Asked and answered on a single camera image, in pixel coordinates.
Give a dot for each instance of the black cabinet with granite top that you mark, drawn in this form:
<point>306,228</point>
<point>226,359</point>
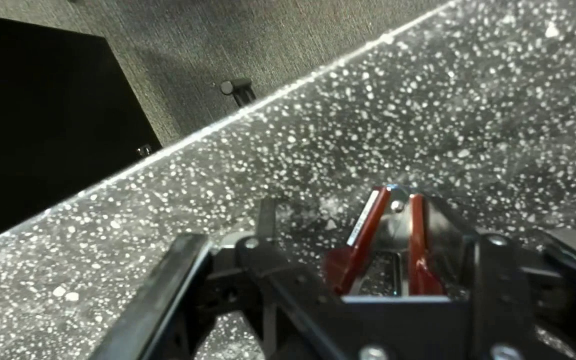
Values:
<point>369,133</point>

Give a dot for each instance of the black open cabinet door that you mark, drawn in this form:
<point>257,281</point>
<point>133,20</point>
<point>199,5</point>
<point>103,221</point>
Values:
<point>35,121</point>

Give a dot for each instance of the brown staple remover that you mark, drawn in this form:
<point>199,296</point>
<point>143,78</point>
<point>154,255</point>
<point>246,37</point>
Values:
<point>381,243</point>

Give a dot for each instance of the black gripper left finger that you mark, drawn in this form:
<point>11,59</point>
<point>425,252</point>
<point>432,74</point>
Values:
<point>160,301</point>

